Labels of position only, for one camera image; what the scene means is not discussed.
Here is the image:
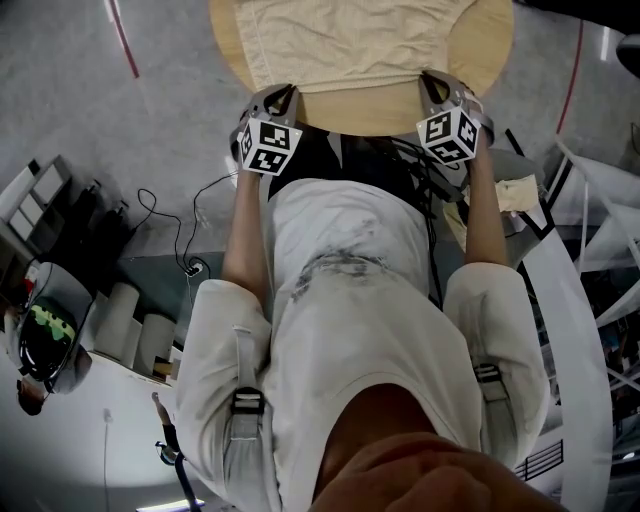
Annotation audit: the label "white cubby shelf unit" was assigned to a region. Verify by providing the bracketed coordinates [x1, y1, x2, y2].
[0, 153, 74, 254]

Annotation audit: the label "person's neck and chin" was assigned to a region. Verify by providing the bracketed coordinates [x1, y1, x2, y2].
[309, 384, 571, 512]

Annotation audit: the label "black waist-mounted box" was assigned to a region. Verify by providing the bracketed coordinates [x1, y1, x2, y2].
[423, 168, 467, 204]

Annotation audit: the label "round wooden table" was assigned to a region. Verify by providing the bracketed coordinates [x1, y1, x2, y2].
[208, 0, 515, 137]

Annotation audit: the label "black round chair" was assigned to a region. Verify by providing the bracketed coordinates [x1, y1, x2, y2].
[614, 32, 640, 82]

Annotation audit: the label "black shell backpack green patches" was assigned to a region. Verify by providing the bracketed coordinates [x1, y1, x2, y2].
[18, 262, 97, 397]

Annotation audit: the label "black metal railing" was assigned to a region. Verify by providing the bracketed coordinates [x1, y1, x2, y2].
[513, 438, 567, 483]

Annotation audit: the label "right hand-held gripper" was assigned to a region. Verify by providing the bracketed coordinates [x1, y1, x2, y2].
[416, 69, 496, 167]

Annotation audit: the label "crumpled beige cloth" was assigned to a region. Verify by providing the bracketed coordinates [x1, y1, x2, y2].
[442, 172, 545, 252]

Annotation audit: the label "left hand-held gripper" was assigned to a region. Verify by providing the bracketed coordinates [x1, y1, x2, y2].
[228, 82, 304, 178]

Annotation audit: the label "grey chair with black arms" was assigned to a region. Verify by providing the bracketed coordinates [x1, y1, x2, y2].
[487, 128, 577, 271]

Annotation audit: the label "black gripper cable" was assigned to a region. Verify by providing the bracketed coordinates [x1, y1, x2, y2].
[389, 137, 447, 312]

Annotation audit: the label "grey backpack strap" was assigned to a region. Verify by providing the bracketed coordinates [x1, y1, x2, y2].
[222, 323, 274, 501]
[469, 349, 521, 471]

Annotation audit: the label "white paper roll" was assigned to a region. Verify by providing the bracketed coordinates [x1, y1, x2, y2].
[133, 311, 178, 378]
[93, 281, 143, 363]

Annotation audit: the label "person's right forearm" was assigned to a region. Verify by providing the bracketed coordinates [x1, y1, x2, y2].
[461, 146, 512, 275]

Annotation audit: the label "black floor cable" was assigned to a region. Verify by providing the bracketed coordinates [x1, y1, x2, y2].
[136, 169, 241, 274]

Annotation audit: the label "person's left forearm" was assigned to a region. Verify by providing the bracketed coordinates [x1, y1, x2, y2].
[219, 169, 274, 307]

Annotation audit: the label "person's black shorts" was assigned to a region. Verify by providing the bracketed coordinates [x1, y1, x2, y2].
[267, 127, 419, 201]

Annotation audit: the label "white curved structure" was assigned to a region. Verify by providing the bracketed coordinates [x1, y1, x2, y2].
[519, 139, 640, 512]

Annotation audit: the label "beige cloth garment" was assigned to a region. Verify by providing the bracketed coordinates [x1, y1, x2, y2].
[233, 0, 476, 95]

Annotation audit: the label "person's white shirt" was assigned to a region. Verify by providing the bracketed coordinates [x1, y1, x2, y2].
[173, 177, 551, 512]

